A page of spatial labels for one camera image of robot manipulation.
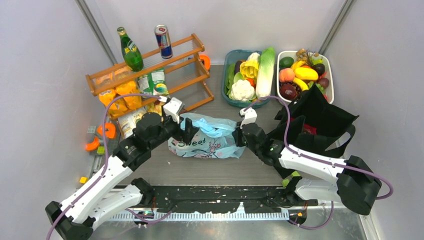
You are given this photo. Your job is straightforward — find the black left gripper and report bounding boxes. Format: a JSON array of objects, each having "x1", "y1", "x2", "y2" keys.
[{"x1": 150, "y1": 105, "x2": 199, "y2": 149}]

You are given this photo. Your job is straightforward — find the light blue plastic bag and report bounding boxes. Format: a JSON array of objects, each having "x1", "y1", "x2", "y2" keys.
[{"x1": 167, "y1": 112, "x2": 245, "y2": 159}]

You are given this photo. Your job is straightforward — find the black tote bag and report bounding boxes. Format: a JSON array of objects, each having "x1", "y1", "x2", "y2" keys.
[{"x1": 287, "y1": 86, "x2": 358, "y2": 158}]

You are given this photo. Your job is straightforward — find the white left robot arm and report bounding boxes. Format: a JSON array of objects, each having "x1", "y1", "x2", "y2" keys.
[{"x1": 45, "y1": 113, "x2": 199, "y2": 240}]

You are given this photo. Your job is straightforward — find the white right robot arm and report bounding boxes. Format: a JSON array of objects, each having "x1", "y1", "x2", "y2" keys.
[{"x1": 232, "y1": 122, "x2": 382, "y2": 216}]

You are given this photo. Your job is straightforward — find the white cauliflower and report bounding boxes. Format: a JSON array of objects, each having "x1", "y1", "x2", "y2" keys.
[{"x1": 229, "y1": 79, "x2": 255, "y2": 102}]

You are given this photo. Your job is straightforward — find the wooden shelf rack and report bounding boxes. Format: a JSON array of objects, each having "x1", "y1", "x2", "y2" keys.
[{"x1": 85, "y1": 33, "x2": 215, "y2": 112}]

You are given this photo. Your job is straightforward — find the napa cabbage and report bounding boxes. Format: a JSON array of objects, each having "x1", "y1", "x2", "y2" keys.
[{"x1": 255, "y1": 46, "x2": 276, "y2": 99}]

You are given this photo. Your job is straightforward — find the green white snack bag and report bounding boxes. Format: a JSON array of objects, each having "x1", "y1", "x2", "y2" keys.
[{"x1": 137, "y1": 67, "x2": 169, "y2": 96}]

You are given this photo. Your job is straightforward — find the white brown snack bag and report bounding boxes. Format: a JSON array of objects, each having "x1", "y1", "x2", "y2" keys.
[{"x1": 117, "y1": 107, "x2": 147, "y2": 139}]

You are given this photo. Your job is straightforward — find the yellow lettuce head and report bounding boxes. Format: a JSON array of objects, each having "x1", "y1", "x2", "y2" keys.
[{"x1": 239, "y1": 52, "x2": 261, "y2": 80}]

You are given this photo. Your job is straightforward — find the peach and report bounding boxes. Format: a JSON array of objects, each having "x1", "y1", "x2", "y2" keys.
[{"x1": 278, "y1": 68, "x2": 296, "y2": 83}]

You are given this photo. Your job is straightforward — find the orange snack bag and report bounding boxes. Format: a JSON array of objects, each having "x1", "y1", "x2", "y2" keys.
[{"x1": 98, "y1": 80, "x2": 143, "y2": 119}]

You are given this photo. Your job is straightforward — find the yellow banana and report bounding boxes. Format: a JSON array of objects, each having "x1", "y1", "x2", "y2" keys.
[{"x1": 293, "y1": 77, "x2": 309, "y2": 92}]

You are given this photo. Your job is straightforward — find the orange toy arch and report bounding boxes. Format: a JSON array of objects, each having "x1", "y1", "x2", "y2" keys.
[{"x1": 96, "y1": 122, "x2": 117, "y2": 139}]

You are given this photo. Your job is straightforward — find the green grapes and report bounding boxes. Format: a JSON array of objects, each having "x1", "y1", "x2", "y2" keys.
[{"x1": 307, "y1": 81, "x2": 326, "y2": 94}]

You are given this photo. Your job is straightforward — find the teal vegetable basket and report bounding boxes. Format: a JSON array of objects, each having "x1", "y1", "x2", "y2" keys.
[{"x1": 221, "y1": 49, "x2": 270, "y2": 108}]

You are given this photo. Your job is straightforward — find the yellow mango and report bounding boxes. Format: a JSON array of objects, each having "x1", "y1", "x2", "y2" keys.
[{"x1": 294, "y1": 67, "x2": 319, "y2": 81}]

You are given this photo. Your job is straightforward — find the green avocado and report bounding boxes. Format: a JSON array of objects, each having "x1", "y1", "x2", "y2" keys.
[{"x1": 278, "y1": 56, "x2": 295, "y2": 69}]

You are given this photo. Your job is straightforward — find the green glass bottle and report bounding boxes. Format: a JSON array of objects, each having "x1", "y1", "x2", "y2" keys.
[{"x1": 116, "y1": 26, "x2": 144, "y2": 72}]

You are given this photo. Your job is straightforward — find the blue red drink can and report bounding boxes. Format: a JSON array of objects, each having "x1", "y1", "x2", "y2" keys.
[{"x1": 154, "y1": 24, "x2": 173, "y2": 59}]

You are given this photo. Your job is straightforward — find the white fruit basket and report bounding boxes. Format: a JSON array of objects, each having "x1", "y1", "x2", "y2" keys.
[{"x1": 276, "y1": 48, "x2": 334, "y2": 104}]

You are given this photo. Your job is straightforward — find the yellow toy block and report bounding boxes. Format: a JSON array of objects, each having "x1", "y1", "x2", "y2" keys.
[{"x1": 79, "y1": 176, "x2": 89, "y2": 185}]

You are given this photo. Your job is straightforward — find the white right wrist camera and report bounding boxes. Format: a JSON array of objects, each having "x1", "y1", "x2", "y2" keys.
[{"x1": 239, "y1": 107, "x2": 258, "y2": 129}]

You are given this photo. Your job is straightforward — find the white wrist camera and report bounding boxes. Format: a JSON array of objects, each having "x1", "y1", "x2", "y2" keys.
[
  {"x1": 162, "y1": 97, "x2": 184, "y2": 124},
  {"x1": 239, "y1": 107, "x2": 258, "y2": 129}
]

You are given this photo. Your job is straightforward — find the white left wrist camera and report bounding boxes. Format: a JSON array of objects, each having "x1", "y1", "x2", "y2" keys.
[{"x1": 162, "y1": 97, "x2": 184, "y2": 124}]

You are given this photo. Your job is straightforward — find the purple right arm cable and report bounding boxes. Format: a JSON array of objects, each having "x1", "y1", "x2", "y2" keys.
[{"x1": 243, "y1": 95, "x2": 395, "y2": 231}]

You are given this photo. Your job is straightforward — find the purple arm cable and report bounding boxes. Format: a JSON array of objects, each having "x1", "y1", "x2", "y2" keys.
[
  {"x1": 45, "y1": 93, "x2": 168, "y2": 240},
  {"x1": 243, "y1": 95, "x2": 395, "y2": 231}
]

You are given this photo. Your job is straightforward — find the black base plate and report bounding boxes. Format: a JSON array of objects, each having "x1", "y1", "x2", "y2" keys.
[{"x1": 137, "y1": 185, "x2": 318, "y2": 214}]

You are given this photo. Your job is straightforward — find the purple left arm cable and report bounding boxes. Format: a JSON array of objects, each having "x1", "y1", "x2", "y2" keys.
[{"x1": 45, "y1": 93, "x2": 168, "y2": 240}]

